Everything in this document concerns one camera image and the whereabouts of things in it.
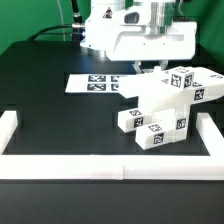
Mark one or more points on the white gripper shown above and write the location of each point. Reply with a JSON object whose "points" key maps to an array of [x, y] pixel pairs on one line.
{"points": [[142, 34]]}

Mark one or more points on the white chair back frame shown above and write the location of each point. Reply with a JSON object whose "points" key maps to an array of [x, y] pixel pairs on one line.
{"points": [[155, 94]]}

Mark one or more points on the white chair seat piece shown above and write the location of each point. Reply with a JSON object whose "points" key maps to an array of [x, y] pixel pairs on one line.
{"points": [[179, 116]]}

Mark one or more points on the white marker cube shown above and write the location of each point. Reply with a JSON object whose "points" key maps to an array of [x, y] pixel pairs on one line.
{"points": [[181, 78]]}

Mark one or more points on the robot base column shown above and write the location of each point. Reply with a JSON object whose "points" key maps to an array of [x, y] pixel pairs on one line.
{"points": [[104, 9]]}

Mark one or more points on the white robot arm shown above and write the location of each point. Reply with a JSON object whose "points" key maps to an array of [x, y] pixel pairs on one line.
{"points": [[174, 6]]}

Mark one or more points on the white marker sheet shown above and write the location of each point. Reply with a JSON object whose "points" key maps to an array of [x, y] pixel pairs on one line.
{"points": [[92, 83]]}

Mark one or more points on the white right side wall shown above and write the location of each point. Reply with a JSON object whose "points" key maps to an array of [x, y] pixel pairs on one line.
{"points": [[210, 134]]}

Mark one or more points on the white wall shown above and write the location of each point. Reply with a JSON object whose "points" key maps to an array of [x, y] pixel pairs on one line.
{"points": [[8, 124], [210, 134]]}

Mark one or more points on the white obstacle wall bar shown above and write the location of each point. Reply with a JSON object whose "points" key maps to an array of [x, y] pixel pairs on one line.
{"points": [[98, 167]]}

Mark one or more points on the white left side wall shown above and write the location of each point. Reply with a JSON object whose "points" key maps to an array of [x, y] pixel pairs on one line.
{"points": [[8, 124]]}

